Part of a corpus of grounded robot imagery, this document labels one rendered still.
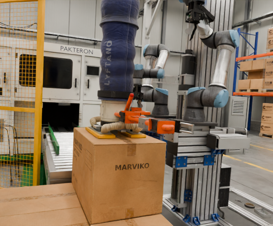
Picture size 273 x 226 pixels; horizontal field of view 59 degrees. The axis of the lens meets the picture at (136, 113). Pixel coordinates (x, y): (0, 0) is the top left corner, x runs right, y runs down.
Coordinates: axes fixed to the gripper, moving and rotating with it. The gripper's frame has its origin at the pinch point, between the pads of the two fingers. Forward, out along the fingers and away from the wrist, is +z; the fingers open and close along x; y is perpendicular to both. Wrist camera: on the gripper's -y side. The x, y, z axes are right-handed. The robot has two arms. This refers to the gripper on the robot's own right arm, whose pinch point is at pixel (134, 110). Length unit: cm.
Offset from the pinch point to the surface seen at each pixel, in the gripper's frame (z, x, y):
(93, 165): 24, -46, 60
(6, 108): 8, -96, -108
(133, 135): 12, -20, 46
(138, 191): 40, -21, 60
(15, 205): 54, -81, 27
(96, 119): 6.8, -33.6, 13.8
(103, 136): 13, -38, 46
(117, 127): 7, -31, 49
